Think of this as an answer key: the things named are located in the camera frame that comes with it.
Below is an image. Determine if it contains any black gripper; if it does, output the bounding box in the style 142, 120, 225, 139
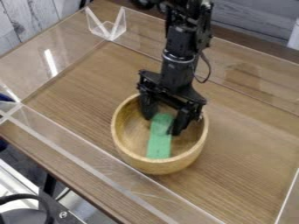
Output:
136, 52, 206, 136

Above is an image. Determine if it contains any brown wooden bowl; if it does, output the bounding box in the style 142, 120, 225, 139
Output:
110, 94, 209, 175

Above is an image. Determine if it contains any green rectangular block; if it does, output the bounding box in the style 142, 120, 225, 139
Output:
145, 113, 173, 159

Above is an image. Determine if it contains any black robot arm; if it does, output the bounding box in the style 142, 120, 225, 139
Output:
134, 0, 213, 136

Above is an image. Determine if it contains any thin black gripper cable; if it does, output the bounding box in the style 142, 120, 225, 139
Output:
190, 52, 213, 85

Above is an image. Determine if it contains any clear acrylic corner bracket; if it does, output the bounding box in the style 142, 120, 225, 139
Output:
84, 7, 126, 41

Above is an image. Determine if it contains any clear acrylic front wall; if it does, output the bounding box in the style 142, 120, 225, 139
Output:
0, 101, 224, 224

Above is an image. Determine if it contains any black metal mount plate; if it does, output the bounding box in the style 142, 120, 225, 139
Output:
37, 191, 89, 224

